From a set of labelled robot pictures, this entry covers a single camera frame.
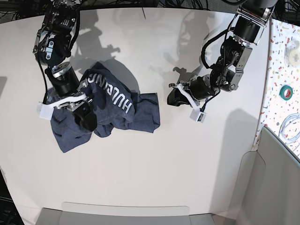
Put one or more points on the grey bin right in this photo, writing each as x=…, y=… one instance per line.
x=267, y=189

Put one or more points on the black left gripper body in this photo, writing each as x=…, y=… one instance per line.
x=198, y=89

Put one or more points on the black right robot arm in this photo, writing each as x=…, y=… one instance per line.
x=53, y=45

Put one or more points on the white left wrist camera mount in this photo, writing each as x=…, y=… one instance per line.
x=197, y=114

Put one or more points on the dark blue t-shirt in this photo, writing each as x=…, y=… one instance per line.
x=114, y=105

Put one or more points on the terrazzo pattern side table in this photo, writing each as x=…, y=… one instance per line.
x=281, y=117

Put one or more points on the green tape roll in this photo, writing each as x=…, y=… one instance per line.
x=286, y=92

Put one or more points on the grey bin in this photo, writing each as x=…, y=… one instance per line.
x=267, y=189
x=90, y=214

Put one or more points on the grey bin bottom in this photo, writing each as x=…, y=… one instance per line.
x=90, y=214

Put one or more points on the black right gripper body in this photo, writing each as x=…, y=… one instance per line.
x=81, y=108

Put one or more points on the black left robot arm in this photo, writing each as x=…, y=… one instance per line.
x=243, y=31

